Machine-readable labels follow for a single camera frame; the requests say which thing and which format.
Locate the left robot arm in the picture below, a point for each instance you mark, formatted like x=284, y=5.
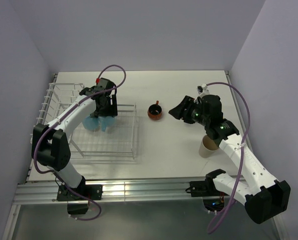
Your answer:
x=50, y=142

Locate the aluminium mounting rail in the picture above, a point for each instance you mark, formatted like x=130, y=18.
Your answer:
x=161, y=189

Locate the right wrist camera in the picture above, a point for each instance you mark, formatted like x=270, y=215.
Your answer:
x=202, y=90

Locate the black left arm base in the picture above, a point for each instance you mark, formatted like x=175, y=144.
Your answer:
x=80, y=198

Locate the tall light blue mug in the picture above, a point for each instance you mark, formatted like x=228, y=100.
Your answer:
x=90, y=123

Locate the beige cup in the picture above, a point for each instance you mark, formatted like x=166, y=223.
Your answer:
x=207, y=147

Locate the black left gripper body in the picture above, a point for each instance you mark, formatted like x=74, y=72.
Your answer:
x=109, y=109

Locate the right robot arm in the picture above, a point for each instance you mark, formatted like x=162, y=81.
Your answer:
x=264, y=196

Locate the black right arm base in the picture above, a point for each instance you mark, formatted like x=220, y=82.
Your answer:
x=213, y=199

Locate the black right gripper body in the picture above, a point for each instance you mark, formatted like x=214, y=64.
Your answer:
x=193, y=113

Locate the white wire dish rack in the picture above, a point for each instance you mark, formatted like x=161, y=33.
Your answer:
x=118, y=140

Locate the light blue cream-lined mug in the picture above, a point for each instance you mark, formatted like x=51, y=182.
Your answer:
x=106, y=122

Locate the orange black mug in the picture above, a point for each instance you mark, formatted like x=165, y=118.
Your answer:
x=155, y=111

